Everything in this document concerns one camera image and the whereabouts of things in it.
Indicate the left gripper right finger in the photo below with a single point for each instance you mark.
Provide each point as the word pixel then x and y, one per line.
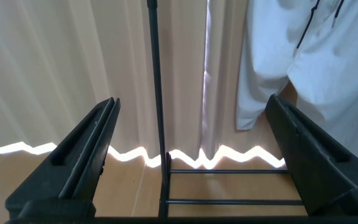
pixel 322 174

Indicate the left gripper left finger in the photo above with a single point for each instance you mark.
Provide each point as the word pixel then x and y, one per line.
pixel 73 174

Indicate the pale grey shorts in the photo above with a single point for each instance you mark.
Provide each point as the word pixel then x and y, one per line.
pixel 322 68

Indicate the black clothes rack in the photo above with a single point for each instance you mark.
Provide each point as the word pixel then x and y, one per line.
pixel 157 77

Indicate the beige curtain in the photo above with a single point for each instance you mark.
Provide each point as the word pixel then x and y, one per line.
pixel 42 62

